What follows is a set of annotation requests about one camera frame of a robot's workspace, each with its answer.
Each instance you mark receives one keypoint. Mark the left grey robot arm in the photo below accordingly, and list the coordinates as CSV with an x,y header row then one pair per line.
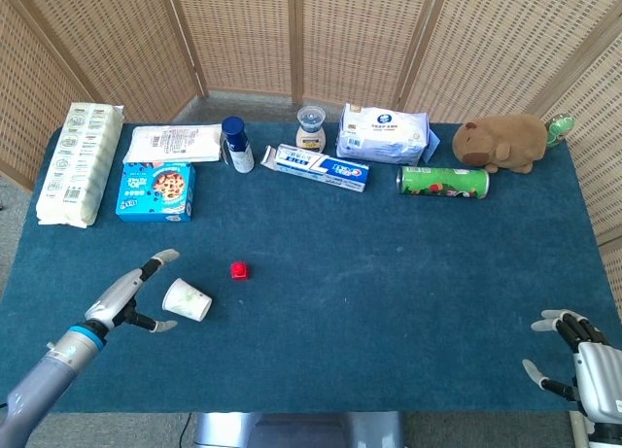
x,y
44,380

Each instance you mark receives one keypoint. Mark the white blue tissue pack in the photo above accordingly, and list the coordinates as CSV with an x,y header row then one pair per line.
x,y
384,134

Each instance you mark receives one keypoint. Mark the small red cube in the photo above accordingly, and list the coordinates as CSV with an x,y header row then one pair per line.
x,y
239,270

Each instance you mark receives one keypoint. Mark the blue felt table cloth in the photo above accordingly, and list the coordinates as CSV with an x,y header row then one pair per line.
x,y
340,292

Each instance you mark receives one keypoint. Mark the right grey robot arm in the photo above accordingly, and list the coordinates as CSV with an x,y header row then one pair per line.
x,y
600,436

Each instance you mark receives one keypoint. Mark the mayonnaise bottle with clear cap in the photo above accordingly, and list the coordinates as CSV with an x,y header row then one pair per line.
x,y
311,132

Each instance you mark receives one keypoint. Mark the blue cookie box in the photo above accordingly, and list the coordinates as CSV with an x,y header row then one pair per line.
x,y
156,191

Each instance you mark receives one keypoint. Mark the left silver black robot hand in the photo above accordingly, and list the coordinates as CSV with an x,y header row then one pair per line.
x,y
119,297

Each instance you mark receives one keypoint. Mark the white floral paper cup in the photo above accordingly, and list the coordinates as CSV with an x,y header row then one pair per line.
x,y
187,299

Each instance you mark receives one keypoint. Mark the green Pringles can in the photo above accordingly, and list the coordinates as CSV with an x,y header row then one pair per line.
x,y
444,182

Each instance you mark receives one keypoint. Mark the long white tissue pack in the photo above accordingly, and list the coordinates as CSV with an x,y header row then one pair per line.
x,y
80,161

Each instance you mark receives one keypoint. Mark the woven bamboo folding screen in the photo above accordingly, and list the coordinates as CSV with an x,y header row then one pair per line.
x,y
311,40

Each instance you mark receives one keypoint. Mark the white bottle with blue cap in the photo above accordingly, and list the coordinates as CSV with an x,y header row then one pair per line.
x,y
237,147

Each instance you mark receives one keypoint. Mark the flat white plastic package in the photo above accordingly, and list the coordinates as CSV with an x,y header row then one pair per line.
x,y
172,143

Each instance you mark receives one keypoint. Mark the brown capybara plush toy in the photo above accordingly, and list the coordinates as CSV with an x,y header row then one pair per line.
x,y
505,144

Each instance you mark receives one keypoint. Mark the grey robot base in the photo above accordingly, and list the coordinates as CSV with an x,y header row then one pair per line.
x,y
299,429

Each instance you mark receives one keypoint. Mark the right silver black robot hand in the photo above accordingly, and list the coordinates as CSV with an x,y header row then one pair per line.
x,y
595,370

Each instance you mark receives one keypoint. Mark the blue white toothpaste box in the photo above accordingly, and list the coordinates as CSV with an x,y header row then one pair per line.
x,y
316,167

